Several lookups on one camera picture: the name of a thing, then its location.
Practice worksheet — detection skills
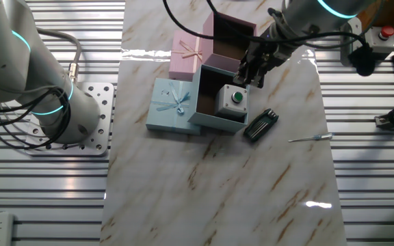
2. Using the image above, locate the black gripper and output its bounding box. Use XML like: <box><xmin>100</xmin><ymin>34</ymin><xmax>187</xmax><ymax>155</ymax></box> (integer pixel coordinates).
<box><xmin>233</xmin><ymin>32</ymin><xmax>299</xmax><ymax>88</ymax></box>

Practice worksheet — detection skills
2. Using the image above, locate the thick grey cable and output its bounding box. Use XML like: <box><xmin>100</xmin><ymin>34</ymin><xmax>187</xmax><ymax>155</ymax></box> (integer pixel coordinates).
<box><xmin>34</xmin><ymin>27</ymin><xmax>83</xmax><ymax>85</ymax></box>

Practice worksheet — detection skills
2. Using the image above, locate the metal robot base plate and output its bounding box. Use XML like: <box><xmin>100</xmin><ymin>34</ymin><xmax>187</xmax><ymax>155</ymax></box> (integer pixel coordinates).
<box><xmin>24</xmin><ymin>81</ymin><xmax>116</xmax><ymax>157</ymax></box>

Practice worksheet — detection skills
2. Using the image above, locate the grey green push-button box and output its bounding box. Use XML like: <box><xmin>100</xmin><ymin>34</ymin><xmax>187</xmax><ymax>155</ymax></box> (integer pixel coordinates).
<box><xmin>213</xmin><ymin>83</ymin><xmax>250</xmax><ymax>120</ymax></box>

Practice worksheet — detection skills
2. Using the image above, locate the pink gift lid with bow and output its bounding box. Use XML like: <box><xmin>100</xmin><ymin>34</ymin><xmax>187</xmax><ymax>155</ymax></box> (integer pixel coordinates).
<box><xmin>168</xmin><ymin>29</ymin><xmax>205</xmax><ymax>82</ymax></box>

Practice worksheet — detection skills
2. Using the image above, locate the blue gift lid with bow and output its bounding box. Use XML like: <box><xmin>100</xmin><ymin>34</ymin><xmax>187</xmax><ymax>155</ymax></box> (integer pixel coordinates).
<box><xmin>145</xmin><ymin>77</ymin><xmax>203</xmax><ymax>136</ymax></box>

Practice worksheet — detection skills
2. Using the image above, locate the small thin screwdriver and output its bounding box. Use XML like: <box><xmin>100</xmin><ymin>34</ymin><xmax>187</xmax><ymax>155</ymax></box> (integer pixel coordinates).
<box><xmin>287</xmin><ymin>133</ymin><xmax>334</xmax><ymax>144</ymax></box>

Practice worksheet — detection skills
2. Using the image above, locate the red emergency stop box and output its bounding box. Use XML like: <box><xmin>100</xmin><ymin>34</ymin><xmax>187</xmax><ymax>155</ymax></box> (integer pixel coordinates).
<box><xmin>364</xmin><ymin>25</ymin><xmax>394</xmax><ymax>62</ymax></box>

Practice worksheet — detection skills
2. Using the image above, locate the open blue gift box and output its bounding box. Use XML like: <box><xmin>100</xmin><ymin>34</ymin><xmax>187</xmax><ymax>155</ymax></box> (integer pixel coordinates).
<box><xmin>187</xmin><ymin>64</ymin><xmax>251</xmax><ymax>133</ymax></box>

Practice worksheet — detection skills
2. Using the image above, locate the black cable bundle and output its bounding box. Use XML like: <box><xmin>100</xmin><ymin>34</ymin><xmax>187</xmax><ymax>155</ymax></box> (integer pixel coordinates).
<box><xmin>0</xmin><ymin>85</ymin><xmax>74</xmax><ymax>150</ymax></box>

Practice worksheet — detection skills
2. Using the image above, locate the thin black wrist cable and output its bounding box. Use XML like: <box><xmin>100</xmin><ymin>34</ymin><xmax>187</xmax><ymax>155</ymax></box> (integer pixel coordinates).
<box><xmin>161</xmin><ymin>0</ymin><xmax>372</xmax><ymax>47</ymax></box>

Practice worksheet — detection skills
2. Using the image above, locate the open pink gift box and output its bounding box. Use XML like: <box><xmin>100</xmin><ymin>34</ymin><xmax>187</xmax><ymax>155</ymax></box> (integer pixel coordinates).
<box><xmin>202</xmin><ymin>10</ymin><xmax>259</xmax><ymax>77</ymax></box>

